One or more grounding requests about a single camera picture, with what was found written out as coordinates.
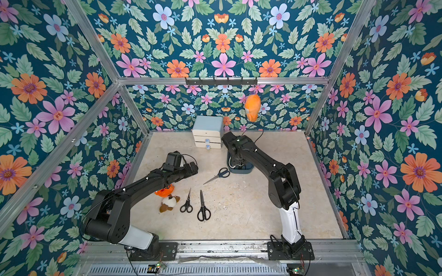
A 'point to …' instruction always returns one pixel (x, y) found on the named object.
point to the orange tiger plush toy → (165, 192)
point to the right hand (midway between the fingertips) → (242, 159)
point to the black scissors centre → (204, 213)
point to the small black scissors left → (187, 207)
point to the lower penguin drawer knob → (208, 146)
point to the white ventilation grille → (227, 269)
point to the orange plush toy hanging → (252, 106)
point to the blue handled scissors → (223, 172)
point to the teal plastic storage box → (244, 168)
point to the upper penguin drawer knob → (208, 141)
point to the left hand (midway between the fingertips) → (193, 167)
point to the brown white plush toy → (168, 202)
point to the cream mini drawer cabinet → (208, 131)
